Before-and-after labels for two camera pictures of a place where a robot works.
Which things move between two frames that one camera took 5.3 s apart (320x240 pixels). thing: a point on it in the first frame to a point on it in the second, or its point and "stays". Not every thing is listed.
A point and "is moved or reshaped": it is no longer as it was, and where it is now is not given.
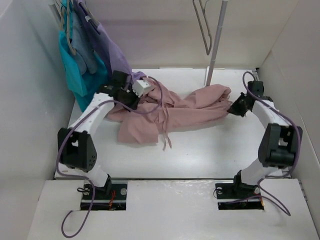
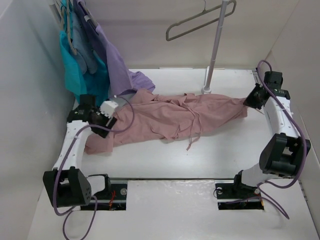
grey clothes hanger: (208, 51) to (193, 16)
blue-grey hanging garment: (85, 57) stays
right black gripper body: (239, 106) to (253, 99)
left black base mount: (111, 197) stays
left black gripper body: (130, 98) to (104, 121)
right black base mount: (238, 196) stays
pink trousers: (159, 108) is moved or reshaped
